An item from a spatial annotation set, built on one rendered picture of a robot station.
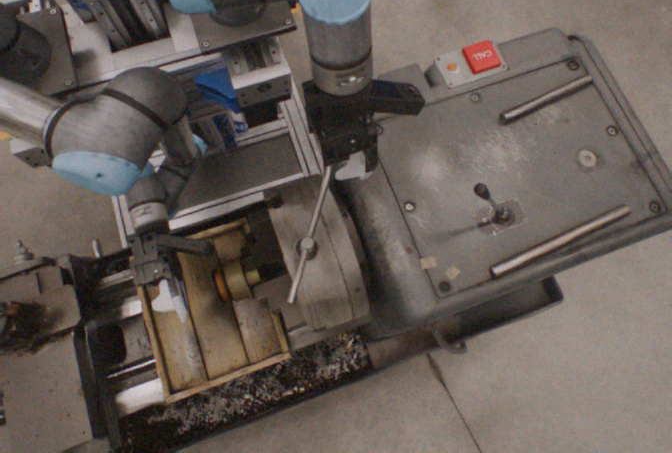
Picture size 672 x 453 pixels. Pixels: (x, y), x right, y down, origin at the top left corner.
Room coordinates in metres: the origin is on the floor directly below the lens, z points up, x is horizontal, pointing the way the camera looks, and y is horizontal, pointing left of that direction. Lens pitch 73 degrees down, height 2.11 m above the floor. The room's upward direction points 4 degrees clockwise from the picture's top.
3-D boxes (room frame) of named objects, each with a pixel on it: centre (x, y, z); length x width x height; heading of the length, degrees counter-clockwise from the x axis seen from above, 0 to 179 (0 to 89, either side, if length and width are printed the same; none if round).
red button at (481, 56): (0.59, -0.27, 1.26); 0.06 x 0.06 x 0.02; 24
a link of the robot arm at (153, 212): (0.25, 0.40, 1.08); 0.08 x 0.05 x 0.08; 114
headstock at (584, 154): (0.38, -0.31, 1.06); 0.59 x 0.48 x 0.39; 114
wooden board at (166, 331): (0.09, 0.29, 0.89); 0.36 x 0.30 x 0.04; 24
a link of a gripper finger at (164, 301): (0.08, 0.32, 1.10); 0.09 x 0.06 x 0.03; 24
